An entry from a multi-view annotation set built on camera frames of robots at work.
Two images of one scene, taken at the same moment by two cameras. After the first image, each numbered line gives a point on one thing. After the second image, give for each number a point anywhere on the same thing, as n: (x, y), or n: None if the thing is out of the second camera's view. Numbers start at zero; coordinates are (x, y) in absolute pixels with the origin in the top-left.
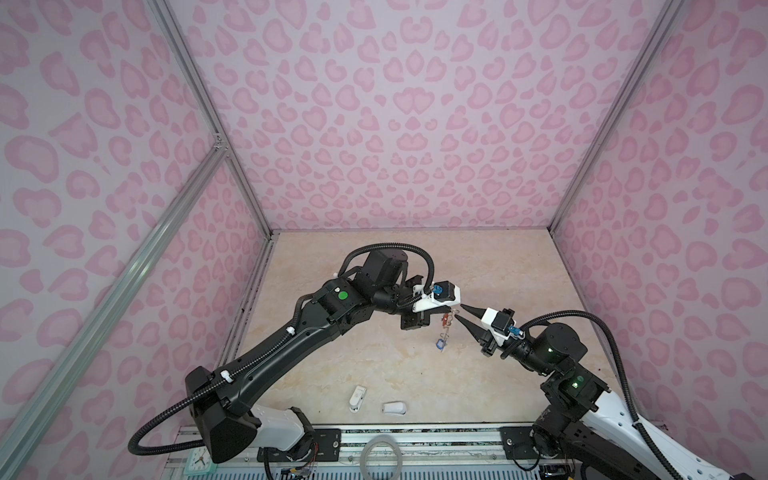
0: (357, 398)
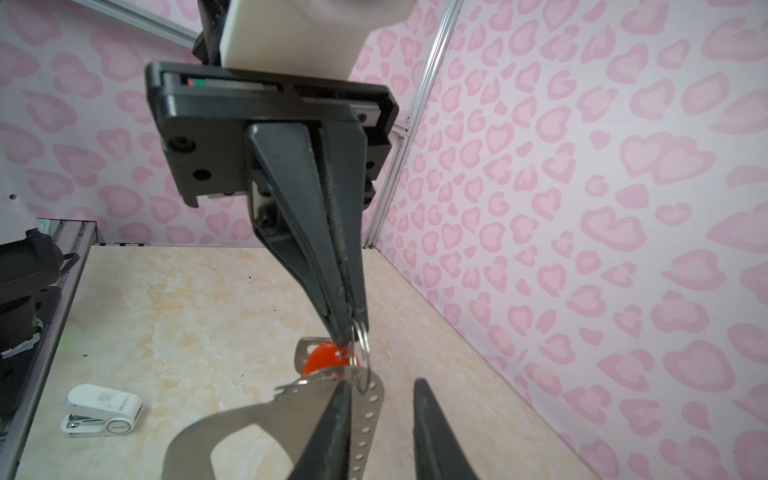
0: (100, 410)
